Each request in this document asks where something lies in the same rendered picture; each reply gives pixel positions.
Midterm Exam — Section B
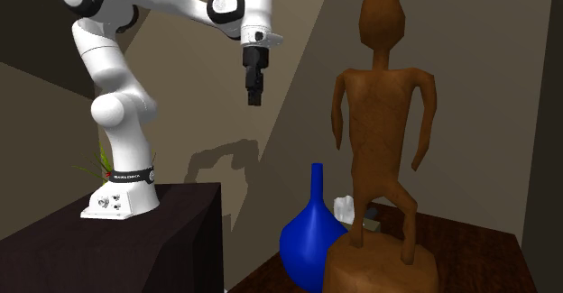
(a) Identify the brown wooden human figure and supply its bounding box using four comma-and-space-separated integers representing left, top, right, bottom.
322, 0, 440, 293

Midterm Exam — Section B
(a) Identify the white tissue box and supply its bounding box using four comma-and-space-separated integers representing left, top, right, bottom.
332, 195, 383, 234

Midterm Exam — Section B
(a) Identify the blue long-necked vase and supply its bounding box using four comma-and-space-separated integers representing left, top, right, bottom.
279, 162, 350, 293

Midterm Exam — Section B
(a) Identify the dark robot stand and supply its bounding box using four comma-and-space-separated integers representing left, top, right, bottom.
0, 182, 225, 293

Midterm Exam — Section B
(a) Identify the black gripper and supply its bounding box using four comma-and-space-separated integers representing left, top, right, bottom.
242, 44, 271, 107

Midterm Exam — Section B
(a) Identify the green spiky plant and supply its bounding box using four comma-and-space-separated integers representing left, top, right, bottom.
71, 141, 157, 186

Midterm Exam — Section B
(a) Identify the dark brown wooden table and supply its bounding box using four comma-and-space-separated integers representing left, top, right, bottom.
226, 201, 539, 293

